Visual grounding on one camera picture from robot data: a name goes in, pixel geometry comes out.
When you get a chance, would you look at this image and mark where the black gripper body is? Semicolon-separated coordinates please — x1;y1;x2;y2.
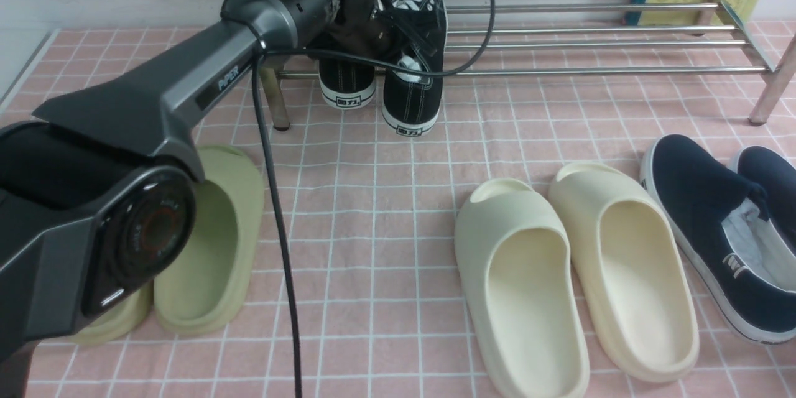
311;0;392;60

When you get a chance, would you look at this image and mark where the black canvas sneaker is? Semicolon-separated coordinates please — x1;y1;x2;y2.
318;58;376;111
382;0;448;137

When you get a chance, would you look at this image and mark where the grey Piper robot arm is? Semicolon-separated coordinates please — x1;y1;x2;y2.
1;0;373;397

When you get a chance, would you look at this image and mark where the metal shoe rack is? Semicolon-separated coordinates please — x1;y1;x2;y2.
258;0;794;131

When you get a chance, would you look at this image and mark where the pink checkered tablecloth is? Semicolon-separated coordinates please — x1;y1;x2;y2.
2;27;794;397

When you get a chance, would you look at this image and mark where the cream foam slide left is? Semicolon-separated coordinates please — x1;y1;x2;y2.
454;178;590;397

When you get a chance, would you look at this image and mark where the cream foam slide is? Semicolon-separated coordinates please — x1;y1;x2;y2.
548;162;700;383
454;178;590;397

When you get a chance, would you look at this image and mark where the green foam slide right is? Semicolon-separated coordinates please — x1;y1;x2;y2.
154;145;265;336

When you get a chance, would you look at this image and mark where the green foam slide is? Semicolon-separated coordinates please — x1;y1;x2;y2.
154;145;265;336
69;282;153;345

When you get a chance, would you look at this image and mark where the cream foam slide right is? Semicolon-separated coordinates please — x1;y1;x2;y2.
548;162;700;383

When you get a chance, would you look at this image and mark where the green foam slide left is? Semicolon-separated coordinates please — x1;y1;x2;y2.
69;282;153;345

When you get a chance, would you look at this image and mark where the navy slip-on shoe left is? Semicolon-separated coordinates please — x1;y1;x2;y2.
641;134;795;345

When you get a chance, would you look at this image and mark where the navy slip-on shoe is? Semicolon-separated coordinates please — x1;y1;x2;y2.
728;146;795;252
641;134;795;345

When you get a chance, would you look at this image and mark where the navy slip-on shoe right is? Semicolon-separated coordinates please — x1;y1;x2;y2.
728;146;795;252

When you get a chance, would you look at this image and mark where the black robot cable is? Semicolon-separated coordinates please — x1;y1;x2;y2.
249;0;496;398

